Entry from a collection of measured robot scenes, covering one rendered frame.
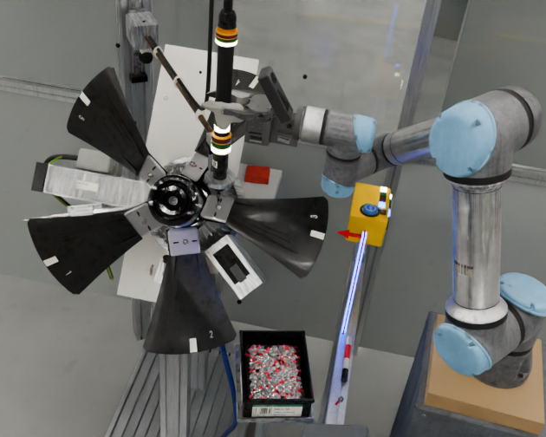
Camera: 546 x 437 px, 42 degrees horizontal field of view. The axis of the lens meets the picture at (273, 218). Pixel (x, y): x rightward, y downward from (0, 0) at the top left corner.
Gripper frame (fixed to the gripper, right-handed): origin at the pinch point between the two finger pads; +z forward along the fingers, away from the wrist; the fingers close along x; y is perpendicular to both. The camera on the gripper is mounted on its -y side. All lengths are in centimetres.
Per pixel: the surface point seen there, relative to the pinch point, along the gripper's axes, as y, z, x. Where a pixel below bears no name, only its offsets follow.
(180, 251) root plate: 37.0, 3.4, -8.6
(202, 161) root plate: 20.6, 2.5, 5.3
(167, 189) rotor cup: 23.4, 8.1, -4.0
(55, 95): 51, 71, 69
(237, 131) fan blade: 12.5, -4.8, 8.5
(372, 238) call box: 46, -41, 21
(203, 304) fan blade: 47.2, -4.0, -14.4
